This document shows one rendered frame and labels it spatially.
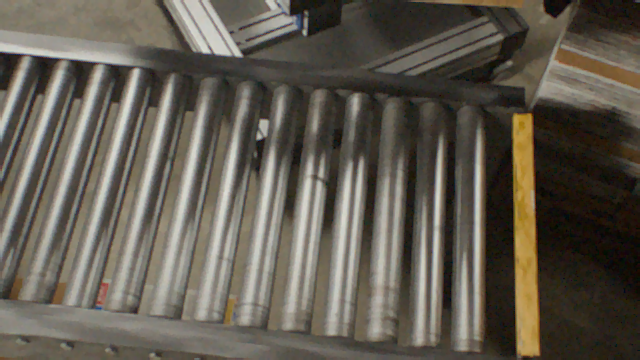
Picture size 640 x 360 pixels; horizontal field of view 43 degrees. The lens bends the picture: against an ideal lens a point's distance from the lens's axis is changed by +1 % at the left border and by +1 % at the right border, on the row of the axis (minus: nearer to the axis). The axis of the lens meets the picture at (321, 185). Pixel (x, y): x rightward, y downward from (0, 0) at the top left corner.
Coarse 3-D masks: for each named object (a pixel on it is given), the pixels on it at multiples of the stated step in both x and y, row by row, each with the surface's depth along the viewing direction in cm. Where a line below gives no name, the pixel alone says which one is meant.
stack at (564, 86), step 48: (576, 0) 187; (624, 0) 153; (576, 48) 168; (624, 48) 163; (576, 96) 178; (624, 96) 173; (576, 144) 192; (624, 144) 185; (624, 192) 199; (624, 240) 218
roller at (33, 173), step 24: (72, 72) 142; (48, 96) 139; (72, 96) 141; (48, 120) 137; (48, 144) 135; (24, 168) 132; (48, 168) 134; (24, 192) 129; (24, 216) 128; (0, 240) 125; (24, 240) 127; (0, 264) 123; (0, 288) 122
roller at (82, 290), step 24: (144, 72) 143; (144, 96) 141; (120, 120) 137; (144, 120) 140; (120, 144) 135; (120, 168) 133; (96, 192) 130; (120, 192) 131; (96, 216) 128; (96, 240) 126; (72, 264) 125; (96, 264) 124; (72, 288) 122; (96, 288) 123
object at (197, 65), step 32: (0, 32) 146; (96, 64) 144; (128, 64) 143; (160, 64) 143; (192, 64) 144; (224, 64) 144; (256, 64) 144; (288, 64) 145; (192, 96) 149; (384, 96) 143; (416, 96) 142; (448, 96) 143; (480, 96) 143; (512, 96) 143; (416, 128) 150; (448, 128) 149; (512, 128) 147
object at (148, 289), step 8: (104, 280) 207; (104, 288) 206; (144, 288) 206; (152, 288) 206; (104, 296) 205; (144, 296) 205; (192, 296) 206; (232, 296) 206; (96, 304) 203; (104, 304) 204; (144, 304) 204; (184, 304) 205; (192, 304) 205; (232, 304) 205; (144, 312) 203; (184, 312) 204; (232, 312) 204; (232, 320) 203
